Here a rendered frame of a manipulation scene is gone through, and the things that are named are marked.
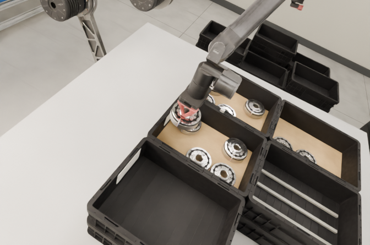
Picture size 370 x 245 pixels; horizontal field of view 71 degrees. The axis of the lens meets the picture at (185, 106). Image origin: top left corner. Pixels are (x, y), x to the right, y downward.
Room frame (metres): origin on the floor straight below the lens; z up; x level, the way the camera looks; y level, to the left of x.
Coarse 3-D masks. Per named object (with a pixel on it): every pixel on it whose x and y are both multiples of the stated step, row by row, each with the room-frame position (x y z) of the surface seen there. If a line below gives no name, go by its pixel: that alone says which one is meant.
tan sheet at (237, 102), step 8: (216, 96) 0.98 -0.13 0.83; (240, 96) 1.05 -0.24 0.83; (216, 104) 0.92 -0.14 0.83; (232, 104) 0.97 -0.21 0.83; (240, 104) 0.99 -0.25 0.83; (240, 112) 0.94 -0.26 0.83; (248, 120) 0.91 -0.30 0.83; (256, 120) 0.93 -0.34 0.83; (264, 120) 0.95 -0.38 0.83; (256, 128) 0.88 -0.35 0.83
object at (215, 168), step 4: (216, 164) 0.58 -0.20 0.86; (220, 164) 0.59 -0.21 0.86; (224, 164) 0.59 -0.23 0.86; (212, 168) 0.55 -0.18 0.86; (216, 168) 0.56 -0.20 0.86; (228, 168) 0.59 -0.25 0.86; (212, 172) 0.54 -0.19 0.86; (216, 172) 0.55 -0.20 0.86; (232, 172) 0.57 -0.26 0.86; (232, 176) 0.56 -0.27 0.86; (228, 180) 0.54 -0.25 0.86; (232, 180) 0.54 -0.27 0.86; (232, 184) 0.52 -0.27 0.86
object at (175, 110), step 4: (176, 104) 0.61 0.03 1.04; (172, 108) 0.59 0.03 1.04; (176, 108) 0.60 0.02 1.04; (172, 112) 0.58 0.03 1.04; (176, 112) 0.58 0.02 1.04; (200, 112) 0.62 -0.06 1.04; (176, 116) 0.57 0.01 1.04; (180, 116) 0.57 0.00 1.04; (196, 116) 0.60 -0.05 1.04; (200, 116) 0.61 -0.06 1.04; (184, 120) 0.57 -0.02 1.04; (188, 120) 0.57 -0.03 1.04; (192, 120) 0.58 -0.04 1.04; (196, 120) 0.59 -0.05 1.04; (184, 124) 0.55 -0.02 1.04; (188, 124) 0.55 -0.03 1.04; (192, 124) 0.56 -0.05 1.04
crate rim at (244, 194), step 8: (208, 104) 0.80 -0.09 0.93; (168, 112) 0.67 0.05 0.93; (160, 120) 0.62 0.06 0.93; (232, 120) 0.76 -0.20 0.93; (152, 128) 0.57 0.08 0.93; (248, 128) 0.76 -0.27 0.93; (152, 136) 0.54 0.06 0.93; (160, 144) 0.52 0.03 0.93; (264, 144) 0.71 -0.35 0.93; (176, 152) 0.51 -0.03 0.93; (192, 160) 0.51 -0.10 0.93; (256, 160) 0.62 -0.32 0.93; (200, 168) 0.49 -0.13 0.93; (256, 168) 0.58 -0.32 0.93; (216, 176) 0.49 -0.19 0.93; (224, 184) 0.47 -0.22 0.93; (248, 184) 0.51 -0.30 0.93; (240, 192) 0.46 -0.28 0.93; (248, 192) 0.48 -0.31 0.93
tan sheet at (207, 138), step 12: (168, 132) 0.66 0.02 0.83; (180, 132) 0.68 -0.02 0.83; (204, 132) 0.73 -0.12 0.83; (216, 132) 0.76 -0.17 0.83; (168, 144) 0.60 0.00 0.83; (180, 144) 0.62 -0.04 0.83; (192, 144) 0.65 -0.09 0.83; (204, 144) 0.67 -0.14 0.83; (216, 144) 0.70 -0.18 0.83; (216, 156) 0.64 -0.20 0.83; (240, 168) 0.63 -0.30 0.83; (240, 180) 0.58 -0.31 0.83
